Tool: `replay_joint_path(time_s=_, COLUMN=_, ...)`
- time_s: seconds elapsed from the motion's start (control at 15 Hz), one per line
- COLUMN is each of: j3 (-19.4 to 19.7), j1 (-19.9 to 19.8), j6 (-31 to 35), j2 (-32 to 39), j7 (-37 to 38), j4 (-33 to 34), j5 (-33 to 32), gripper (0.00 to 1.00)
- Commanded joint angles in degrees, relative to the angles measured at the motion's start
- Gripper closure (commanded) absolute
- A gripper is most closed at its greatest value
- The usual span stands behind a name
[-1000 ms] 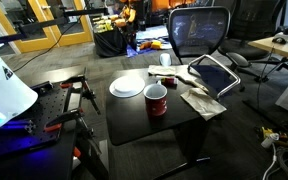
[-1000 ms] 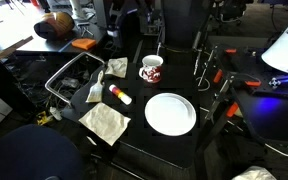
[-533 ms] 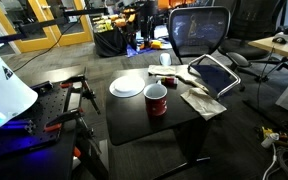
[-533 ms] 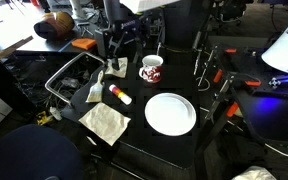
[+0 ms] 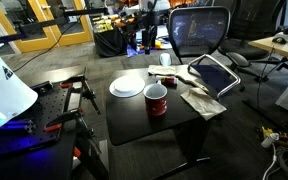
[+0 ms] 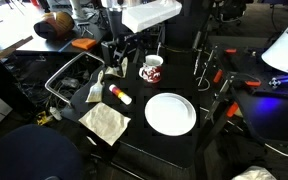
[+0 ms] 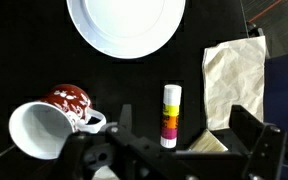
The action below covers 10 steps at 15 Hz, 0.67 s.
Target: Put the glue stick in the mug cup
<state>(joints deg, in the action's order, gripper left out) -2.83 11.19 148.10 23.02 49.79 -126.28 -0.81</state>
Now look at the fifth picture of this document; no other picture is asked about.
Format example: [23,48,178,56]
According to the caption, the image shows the black clamp orange handle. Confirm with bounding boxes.
[60,67,102,116]
[43,107,96,138]

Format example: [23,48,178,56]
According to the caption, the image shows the white plastic bottle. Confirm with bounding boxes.
[260,132,281,149]

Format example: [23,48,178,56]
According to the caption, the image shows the narrow yellow framed door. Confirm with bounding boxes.
[37,0,95,47]

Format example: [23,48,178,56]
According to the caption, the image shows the crumpled beige napkin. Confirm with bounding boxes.
[180,87,227,121]

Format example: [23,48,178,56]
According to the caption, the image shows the mesh office chair chrome arms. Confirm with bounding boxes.
[167,5,242,101]

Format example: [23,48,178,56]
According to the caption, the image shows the wooden paint brush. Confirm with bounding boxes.
[175,70,210,95]

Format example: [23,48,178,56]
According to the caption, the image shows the black padded office chair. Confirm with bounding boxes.
[217,0,288,83]

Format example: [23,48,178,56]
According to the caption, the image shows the wide yellow framed door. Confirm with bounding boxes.
[0,0,57,54]

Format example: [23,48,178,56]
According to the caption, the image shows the small black table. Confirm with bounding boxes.
[105,68,219,180]

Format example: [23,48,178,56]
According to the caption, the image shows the pile of yellow objects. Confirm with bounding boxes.
[93,14,129,34]

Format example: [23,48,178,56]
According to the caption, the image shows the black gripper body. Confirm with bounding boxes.
[139,10,160,32]

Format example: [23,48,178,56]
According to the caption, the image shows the blue cloth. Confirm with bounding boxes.
[126,24,172,58]

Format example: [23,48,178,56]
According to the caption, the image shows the white round plate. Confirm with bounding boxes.
[109,75,146,99]

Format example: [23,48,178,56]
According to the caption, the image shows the black draped table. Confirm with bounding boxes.
[93,25,138,58]

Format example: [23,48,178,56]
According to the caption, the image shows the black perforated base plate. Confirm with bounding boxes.
[0,81,74,162]

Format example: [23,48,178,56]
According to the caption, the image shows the red enamel mug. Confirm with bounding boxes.
[143,83,168,117]

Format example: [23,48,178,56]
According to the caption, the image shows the light wooden desk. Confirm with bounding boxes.
[248,29,288,63]

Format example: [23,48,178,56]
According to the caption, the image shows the white cable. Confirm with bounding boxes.
[262,143,279,180]

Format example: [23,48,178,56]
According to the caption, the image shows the small white oval object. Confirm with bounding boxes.
[159,52,173,67]

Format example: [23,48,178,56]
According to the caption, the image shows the black device on desk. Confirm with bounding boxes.
[271,26,288,45]

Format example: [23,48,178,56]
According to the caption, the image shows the folded beige cloth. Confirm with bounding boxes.
[147,64,178,77]

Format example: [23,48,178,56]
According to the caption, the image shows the long black rig bar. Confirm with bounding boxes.
[0,7,110,46]

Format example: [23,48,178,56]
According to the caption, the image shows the glue stick with colour bands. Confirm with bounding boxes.
[155,75,179,86]

